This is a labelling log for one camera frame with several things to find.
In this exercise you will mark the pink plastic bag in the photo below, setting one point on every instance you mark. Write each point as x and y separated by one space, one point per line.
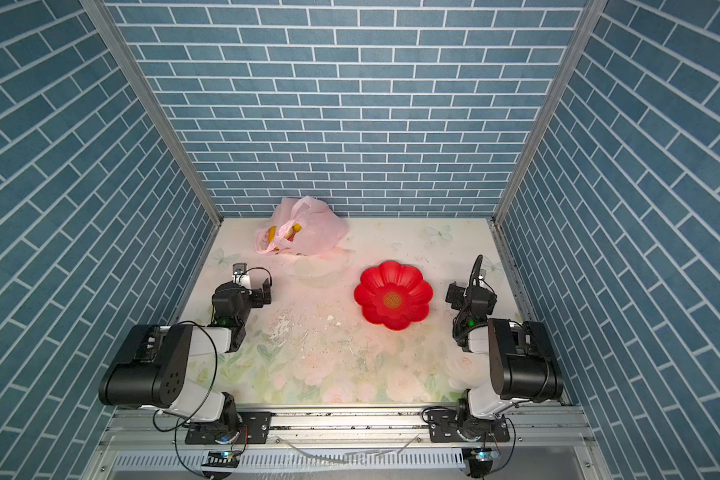
321 231

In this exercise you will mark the yellow fake banana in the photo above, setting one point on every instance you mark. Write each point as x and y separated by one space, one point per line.
288 235

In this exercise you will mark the red flower-shaped plate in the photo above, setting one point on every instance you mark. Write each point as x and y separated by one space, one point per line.
393 295

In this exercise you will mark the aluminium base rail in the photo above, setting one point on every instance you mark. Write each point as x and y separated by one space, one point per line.
546 442

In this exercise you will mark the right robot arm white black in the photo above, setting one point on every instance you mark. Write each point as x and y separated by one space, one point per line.
521 361

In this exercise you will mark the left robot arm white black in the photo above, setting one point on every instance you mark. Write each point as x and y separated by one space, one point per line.
149 369

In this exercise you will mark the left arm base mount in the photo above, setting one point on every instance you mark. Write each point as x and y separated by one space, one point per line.
246 428

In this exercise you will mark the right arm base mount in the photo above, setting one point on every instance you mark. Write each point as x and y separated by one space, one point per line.
446 425

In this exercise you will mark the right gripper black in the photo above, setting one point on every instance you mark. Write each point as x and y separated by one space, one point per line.
473 288

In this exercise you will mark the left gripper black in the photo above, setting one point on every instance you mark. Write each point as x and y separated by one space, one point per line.
259 293

